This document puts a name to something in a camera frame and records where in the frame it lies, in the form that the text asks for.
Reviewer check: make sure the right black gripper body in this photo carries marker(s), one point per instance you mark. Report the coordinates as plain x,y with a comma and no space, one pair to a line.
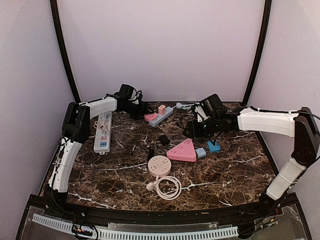
206,131

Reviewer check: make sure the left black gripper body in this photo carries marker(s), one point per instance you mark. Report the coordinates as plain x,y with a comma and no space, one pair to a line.
135,110

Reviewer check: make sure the pink triangular power socket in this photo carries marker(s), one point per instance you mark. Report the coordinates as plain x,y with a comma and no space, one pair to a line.
185,152

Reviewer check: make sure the bright blue plug adapter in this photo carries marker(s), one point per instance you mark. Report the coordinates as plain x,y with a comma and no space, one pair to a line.
213,146

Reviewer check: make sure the light blue plug adapter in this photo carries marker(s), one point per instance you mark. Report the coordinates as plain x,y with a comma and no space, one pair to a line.
200,153

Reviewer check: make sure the pink round power socket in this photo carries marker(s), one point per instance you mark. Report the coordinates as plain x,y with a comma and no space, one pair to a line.
159,166

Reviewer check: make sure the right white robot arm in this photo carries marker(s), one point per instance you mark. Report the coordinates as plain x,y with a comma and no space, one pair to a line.
297,124

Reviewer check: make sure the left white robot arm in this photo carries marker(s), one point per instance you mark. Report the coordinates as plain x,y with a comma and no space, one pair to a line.
76,130

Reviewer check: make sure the pink flat plug adapter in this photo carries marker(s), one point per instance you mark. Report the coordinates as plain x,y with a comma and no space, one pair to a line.
150,117

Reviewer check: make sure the pink cube plug adapter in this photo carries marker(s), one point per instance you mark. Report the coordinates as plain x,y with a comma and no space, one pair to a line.
162,109

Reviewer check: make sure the grey blue power strip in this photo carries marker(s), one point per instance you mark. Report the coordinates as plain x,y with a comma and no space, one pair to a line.
160,118

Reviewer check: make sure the white power strip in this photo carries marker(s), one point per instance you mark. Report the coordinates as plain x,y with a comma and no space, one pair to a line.
102,141

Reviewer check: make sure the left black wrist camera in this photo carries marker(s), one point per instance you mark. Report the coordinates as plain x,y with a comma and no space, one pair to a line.
126,91

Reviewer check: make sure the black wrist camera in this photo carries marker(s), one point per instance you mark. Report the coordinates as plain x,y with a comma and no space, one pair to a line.
126,91
212,106

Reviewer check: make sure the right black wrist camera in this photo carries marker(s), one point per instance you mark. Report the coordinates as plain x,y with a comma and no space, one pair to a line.
212,106

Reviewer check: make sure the black front rail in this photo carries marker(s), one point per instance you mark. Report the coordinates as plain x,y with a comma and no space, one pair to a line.
240,214

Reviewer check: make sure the white slotted cable duct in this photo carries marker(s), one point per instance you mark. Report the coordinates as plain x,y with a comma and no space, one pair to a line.
119,231

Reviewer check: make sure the right black frame post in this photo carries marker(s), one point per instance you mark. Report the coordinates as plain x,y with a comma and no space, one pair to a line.
258,52

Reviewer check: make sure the black frame post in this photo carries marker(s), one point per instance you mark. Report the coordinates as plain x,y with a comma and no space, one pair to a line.
258,52
63,50

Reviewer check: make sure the left black frame post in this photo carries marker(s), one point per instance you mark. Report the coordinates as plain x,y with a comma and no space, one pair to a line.
63,50

